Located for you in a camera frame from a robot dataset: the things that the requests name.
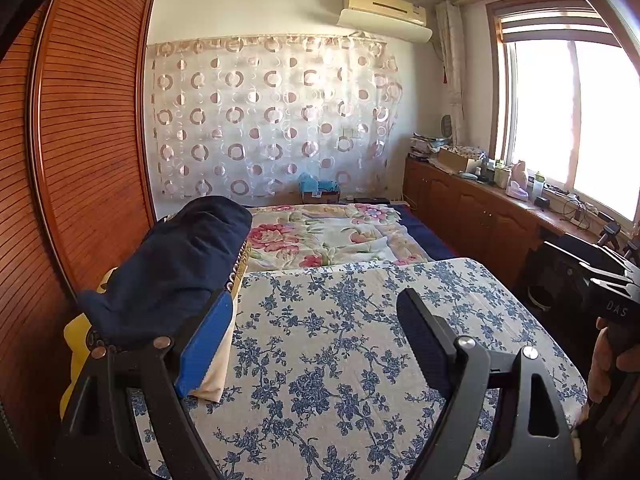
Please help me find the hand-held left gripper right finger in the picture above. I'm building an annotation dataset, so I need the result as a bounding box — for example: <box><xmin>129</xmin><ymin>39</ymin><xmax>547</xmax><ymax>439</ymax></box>
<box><xmin>396</xmin><ymin>287</ymin><xmax>573</xmax><ymax>480</ymax></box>

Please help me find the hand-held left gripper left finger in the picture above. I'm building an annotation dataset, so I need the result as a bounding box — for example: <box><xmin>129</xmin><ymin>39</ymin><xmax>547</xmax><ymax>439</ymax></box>
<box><xmin>52</xmin><ymin>287</ymin><xmax>236</xmax><ymax>480</ymax></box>

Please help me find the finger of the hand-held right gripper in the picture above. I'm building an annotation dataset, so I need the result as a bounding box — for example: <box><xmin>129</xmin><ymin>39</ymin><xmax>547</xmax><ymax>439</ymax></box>
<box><xmin>579</xmin><ymin>259</ymin><xmax>640</xmax><ymax>295</ymax></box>
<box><xmin>542</xmin><ymin>240</ymin><xmax>637</xmax><ymax>277</ymax></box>

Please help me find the navy printed t-shirt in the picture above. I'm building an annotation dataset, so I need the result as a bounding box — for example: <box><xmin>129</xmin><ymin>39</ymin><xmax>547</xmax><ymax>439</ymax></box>
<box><xmin>77</xmin><ymin>196</ymin><xmax>254</xmax><ymax>352</ymax></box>

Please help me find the person's right hand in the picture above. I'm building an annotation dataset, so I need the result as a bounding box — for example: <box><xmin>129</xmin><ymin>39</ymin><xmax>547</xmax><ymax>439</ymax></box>
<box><xmin>586</xmin><ymin>327</ymin><xmax>640</xmax><ymax>407</ymax></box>

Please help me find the cream cloth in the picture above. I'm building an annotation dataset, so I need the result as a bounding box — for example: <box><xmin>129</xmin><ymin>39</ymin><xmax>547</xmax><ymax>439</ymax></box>
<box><xmin>196</xmin><ymin>280</ymin><xmax>242</xmax><ymax>404</ymax></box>

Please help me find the small tripod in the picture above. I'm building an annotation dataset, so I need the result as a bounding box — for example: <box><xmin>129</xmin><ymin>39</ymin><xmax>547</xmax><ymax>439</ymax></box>
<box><xmin>596</xmin><ymin>222</ymin><xmax>624</xmax><ymax>250</ymax></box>

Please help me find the dark waste bin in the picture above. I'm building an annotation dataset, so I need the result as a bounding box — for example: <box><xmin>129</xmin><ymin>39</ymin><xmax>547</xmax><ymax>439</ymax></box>
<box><xmin>526</xmin><ymin>284</ymin><xmax>555</xmax><ymax>312</ymax></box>

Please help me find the blue floral bed sheet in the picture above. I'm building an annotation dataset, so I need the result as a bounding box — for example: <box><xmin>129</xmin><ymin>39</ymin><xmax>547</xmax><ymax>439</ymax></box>
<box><xmin>127</xmin><ymin>257</ymin><xmax>589</xmax><ymax>480</ymax></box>

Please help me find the pink tissue pack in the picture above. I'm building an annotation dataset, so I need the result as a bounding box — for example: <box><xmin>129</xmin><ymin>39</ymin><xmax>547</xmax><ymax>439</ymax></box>
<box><xmin>504</xmin><ymin>182</ymin><xmax>532</xmax><ymax>204</ymax></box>

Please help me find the navy bed sheet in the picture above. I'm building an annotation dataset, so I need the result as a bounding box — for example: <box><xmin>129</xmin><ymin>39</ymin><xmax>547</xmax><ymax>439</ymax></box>
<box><xmin>389</xmin><ymin>204</ymin><xmax>457</xmax><ymax>262</ymax></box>

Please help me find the low wooden cabinet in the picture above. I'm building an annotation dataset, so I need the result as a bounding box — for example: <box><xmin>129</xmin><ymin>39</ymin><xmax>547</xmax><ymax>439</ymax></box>
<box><xmin>402</xmin><ymin>156</ymin><xmax>617</xmax><ymax>302</ymax></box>

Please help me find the yellow plush toy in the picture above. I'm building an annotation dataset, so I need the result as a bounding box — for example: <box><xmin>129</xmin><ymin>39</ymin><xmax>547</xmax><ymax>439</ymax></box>
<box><xmin>58</xmin><ymin>266</ymin><xmax>120</xmax><ymax>422</ymax></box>

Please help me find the floral blanket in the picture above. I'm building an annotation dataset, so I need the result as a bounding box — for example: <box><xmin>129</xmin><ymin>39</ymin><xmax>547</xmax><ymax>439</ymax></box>
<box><xmin>242</xmin><ymin>202</ymin><xmax>432</xmax><ymax>274</ymax></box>

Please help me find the window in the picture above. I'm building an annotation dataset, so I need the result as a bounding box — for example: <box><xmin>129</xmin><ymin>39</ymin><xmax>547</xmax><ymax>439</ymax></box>
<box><xmin>486</xmin><ymin>0</ymin><xmax>640</xmax><ymax>228</ymax></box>

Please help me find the cardboard box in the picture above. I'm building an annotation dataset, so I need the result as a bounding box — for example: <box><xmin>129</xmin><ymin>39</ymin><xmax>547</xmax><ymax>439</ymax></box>
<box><xmin>436</xmin><ymin>147</ymin><xmax>482</xmax><ymax>174</ymax></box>

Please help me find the blue plastic item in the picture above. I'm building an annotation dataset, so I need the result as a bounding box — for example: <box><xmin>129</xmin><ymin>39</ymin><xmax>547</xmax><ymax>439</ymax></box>
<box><xmin>298</xmin><ymin>172</ymin><xmax>342</xmax><ymax>204</ymax></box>

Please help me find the pile of papers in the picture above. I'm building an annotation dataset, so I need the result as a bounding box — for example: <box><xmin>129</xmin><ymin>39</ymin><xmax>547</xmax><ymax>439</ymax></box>
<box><xmin>409</xmin><ymin>132</ymin><xmax>447</xmax><ymax>162</ymax></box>

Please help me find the beige window curtain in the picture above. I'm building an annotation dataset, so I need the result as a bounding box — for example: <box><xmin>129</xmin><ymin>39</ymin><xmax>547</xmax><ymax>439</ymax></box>
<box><xmin>434</xmin><ymin>0</ymin><xmax>469</xmax><ymax>147</ymax></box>

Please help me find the sheer circle-pattern curtain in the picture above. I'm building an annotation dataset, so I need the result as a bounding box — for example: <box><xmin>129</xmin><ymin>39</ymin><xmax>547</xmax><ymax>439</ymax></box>
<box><xmin>146</xmin><ymin>33</ymin><xmax>404</xmax><ymax>202</ymax></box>

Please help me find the wooden wardrobe door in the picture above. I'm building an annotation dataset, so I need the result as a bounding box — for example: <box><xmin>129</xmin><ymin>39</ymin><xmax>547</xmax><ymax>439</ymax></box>
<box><xmin>0</xmin><ymin>0</ymin><xmax>157</xmax><ymax>461</ymax></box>

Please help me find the tangle of cables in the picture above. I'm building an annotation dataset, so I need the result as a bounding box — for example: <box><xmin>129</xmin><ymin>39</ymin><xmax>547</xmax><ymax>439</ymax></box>
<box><xmin>562</xmin><ymin>199</ymin><xmax>598</xmax><ymax>227</ymax></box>

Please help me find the wall air conditioner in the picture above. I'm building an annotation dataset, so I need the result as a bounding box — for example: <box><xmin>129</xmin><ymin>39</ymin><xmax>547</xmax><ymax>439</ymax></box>
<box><xmin>336</xmin><ymin>0</ymin><xmax>434</xmax><ymax>44</ymax></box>

